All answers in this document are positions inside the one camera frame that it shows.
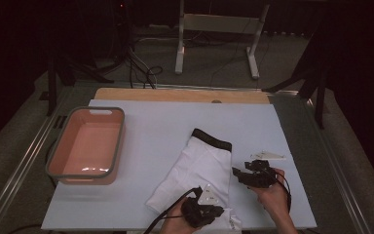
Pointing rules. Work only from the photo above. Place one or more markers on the metal floor rail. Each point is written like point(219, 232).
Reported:
point(19, 169)
point(339, 170)

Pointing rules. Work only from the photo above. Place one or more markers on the white board mat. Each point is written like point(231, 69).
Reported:
point(142, 146)

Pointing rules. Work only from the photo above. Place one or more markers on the person's left hand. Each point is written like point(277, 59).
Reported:
point(175, 226)

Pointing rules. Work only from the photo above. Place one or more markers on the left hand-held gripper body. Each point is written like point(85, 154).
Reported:
point(194, 213)

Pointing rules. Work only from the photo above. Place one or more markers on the dark equipment rack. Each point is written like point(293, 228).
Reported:
point(120, 19)

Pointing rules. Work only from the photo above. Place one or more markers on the pink basin with grey rim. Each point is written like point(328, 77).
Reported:
point(87, 146)

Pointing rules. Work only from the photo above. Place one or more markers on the white metal stand frame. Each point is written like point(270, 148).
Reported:
point(220, 23)

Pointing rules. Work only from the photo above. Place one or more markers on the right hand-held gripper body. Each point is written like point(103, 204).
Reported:
point(263, 177)

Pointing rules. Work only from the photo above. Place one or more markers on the black stand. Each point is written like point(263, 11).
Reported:
point(319, 104)
point(52, 74)

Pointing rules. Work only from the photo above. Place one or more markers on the person's right hand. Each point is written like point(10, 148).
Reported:
point(277, 201)

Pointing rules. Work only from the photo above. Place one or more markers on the white shorts with black waistband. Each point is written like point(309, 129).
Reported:
point(204, 162)

